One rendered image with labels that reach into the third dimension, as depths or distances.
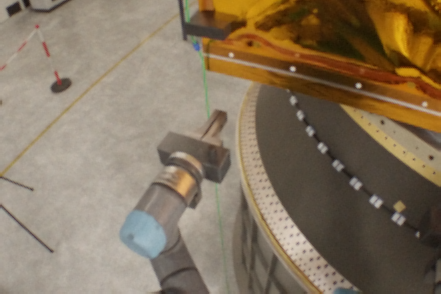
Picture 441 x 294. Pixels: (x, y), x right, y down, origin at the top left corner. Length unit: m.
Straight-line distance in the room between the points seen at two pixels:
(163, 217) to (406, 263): 0.72
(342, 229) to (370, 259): 0.13
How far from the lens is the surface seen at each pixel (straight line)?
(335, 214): 1.03
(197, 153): 0.58
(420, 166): 0.90
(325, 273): 1.11
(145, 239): 0.50
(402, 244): 0.98
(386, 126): 0.86
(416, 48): 0.63
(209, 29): 0.70
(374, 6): 0.60
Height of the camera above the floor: 2.23
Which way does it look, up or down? 44 degrees down
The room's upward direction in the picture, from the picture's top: 4 degrees counter-clockwise
